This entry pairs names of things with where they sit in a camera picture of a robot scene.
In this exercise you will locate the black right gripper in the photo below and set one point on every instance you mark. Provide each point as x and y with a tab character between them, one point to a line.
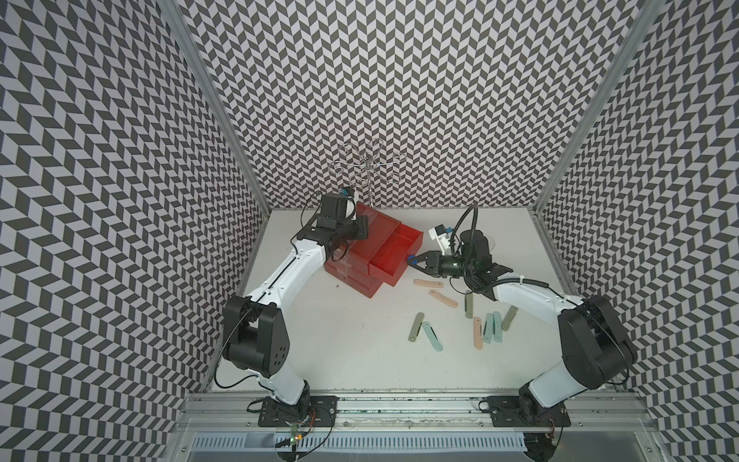
433	267

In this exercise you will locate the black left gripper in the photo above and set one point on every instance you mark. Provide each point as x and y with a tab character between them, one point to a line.
360	221

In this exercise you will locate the red top drawer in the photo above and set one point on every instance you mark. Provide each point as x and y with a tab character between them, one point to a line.
390	261

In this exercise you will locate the red plastic drawer cabinet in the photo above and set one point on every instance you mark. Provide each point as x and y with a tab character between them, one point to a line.
353	268

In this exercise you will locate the olive folding knife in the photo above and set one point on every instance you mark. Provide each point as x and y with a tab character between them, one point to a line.
509	318
469	306
416	327

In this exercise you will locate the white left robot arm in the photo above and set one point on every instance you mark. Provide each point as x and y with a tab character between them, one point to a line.
256	336

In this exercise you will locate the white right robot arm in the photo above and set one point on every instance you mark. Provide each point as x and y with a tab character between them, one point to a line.
594	344

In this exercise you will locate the pink folding knife upper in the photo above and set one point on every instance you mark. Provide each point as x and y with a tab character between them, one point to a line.
428	283

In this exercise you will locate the pink folding knife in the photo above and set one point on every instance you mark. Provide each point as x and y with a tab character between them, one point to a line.
478	333
428	283

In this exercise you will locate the pink folding knife angled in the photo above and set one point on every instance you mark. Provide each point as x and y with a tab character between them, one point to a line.
444	299

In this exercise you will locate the clear drinking glass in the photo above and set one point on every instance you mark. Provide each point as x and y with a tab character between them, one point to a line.
493	239

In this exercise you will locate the mint folding knife left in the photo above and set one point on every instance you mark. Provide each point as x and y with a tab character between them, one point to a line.
432	336

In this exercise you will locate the mint folding knife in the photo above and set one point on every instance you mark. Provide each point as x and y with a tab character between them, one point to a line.
432	336
489	328
497	327

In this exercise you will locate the pink folding knife lower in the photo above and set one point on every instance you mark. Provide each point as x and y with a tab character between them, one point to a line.
478	333

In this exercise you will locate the mint folding knife right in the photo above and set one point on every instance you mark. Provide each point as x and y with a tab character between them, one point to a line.
497	327

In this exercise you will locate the mint folding knife middle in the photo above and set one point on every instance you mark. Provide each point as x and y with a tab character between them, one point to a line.
489	328

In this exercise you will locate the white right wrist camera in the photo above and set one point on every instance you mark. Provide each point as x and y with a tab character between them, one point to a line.
443	238

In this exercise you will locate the chrome wire stand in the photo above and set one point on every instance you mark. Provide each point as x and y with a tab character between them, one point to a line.
372	168

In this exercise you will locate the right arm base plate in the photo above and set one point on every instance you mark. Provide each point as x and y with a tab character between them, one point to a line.
510	411

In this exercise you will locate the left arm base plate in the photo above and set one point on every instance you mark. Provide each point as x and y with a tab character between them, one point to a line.
319	411

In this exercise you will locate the aluminium front rail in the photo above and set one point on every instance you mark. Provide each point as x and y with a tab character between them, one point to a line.
464	410

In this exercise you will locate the aluminium corner post left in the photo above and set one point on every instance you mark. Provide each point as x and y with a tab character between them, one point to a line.
172	15

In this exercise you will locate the aluminium corner post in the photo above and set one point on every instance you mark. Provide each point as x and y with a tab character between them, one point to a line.
172	15
646	17

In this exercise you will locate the aluminium corner post right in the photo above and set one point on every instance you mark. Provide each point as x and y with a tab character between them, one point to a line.
646	17

